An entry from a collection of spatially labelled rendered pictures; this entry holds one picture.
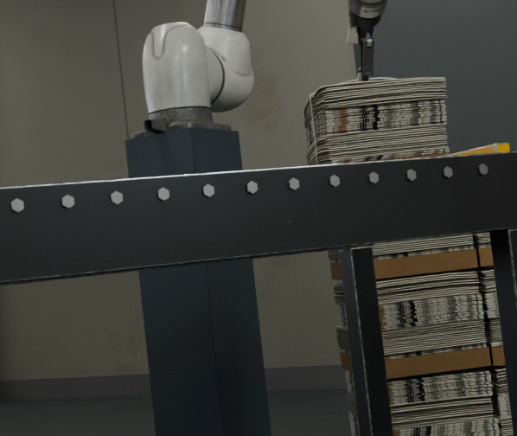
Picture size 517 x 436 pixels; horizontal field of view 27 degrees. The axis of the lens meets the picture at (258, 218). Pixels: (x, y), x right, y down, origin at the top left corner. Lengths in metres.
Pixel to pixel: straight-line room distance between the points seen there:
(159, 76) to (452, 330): 0.91
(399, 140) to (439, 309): 0.40
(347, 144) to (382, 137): 0.09
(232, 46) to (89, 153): 3.73
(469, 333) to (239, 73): 0.87
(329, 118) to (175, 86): 0.38
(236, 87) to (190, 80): 0.22
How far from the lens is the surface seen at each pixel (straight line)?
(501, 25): 5.14
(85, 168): 6.46
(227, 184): 1.49
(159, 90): 2.61
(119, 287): 6.30
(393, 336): 2.52
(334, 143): 2.51
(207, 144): 2.56
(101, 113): 6.39
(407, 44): 5.31
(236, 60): 2.78
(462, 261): 2.55
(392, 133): 2.53
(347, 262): 2.15
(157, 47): 2.63
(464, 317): 2.55
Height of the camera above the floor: 0.67
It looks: 2 degrees up
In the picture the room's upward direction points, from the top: 6 degrees counter-clockwise
